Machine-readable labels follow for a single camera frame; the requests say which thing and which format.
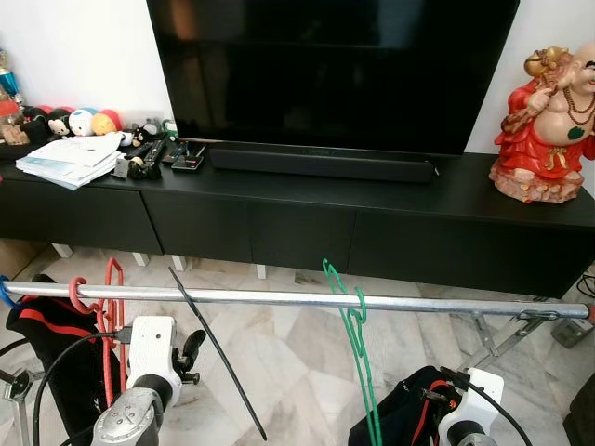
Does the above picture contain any white paper stack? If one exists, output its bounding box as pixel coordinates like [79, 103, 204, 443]
[14, 133, 126, 191]

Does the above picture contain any red plastic hanger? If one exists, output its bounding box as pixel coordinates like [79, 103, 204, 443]
[68, 257, 128, 410]

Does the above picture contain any green plastic hanger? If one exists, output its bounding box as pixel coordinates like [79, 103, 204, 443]
[322, 259, 384, 446]

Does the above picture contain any black tv console cabinet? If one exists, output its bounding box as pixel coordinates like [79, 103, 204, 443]
[0, 139, 595, 300]

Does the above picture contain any blue plastic hanger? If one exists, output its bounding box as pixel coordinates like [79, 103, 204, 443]
[0, 276, 20, 309]

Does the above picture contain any red laughing buddha statue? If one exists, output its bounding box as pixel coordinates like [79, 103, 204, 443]
[489, 42, 595, 204]

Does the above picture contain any grey power strip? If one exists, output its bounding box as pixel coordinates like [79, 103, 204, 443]
[551, 316, 591, 348]

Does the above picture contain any white round toy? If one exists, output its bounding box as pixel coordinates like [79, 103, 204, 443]
[70, 108, 97, 138]

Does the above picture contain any silver metal clothes rack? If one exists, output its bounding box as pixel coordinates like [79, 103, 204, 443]
[0, 282, 592, 446]

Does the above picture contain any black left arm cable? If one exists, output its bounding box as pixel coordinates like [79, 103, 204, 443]
[33, 330, 131, 446]

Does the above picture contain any black tape dispenser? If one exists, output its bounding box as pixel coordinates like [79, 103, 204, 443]
[128, 153, 170, 182]

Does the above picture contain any blue ball trophy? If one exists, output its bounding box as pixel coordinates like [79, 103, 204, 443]
[0, 51, 21, 103]

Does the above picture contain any orange round toy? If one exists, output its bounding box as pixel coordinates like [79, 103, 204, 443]
[93, 110, 123, 137]

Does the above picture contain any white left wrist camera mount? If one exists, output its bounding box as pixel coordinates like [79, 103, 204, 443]
[126, 316, 179, 391]

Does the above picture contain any small black device box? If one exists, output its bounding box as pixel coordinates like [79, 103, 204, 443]
[172, 149, 208, 172]

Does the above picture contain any black soundbar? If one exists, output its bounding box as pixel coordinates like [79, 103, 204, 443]
[206, 144, 440, 184]

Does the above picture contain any black plastic hanger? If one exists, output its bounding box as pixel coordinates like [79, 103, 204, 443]
[167, 268, 269, 442]

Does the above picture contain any black round toy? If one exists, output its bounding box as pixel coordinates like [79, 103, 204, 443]
[45, 110, 73, 138]

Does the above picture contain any black flat television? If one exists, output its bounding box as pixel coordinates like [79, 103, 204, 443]
[146, 0, 522, 156]

